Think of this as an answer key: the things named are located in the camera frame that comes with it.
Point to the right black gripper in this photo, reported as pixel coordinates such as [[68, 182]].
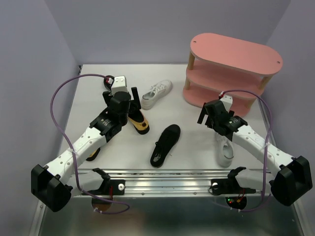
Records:
[[203, 114]]

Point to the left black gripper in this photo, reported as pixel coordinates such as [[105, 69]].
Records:
[[135, 95]]

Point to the gold shoe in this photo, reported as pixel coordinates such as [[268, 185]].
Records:
[[93, 156], [139, 121]]

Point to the white sneaker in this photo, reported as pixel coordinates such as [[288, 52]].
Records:
[[225, 151], [155, 93]]

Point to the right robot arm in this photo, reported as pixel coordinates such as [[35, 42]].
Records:
[[285, 177]]

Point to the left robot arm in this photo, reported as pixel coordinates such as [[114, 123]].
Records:
[[58, 181]]

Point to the pink three-tier shoe shelf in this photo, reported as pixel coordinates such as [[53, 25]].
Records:
[[218, 63]]

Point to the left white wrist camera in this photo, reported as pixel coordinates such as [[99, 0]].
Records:
[[119, 84]]

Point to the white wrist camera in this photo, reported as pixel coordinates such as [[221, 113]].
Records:
[[119, 84], [227, 101]]

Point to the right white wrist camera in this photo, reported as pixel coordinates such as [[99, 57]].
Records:
[[227, 101]]

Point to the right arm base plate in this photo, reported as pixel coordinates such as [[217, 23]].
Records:
[[227, 186]]

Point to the aluminium mounting rail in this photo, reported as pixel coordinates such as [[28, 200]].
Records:
[[166, 183]]

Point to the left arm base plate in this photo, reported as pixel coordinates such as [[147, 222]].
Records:
[[112, 187]]

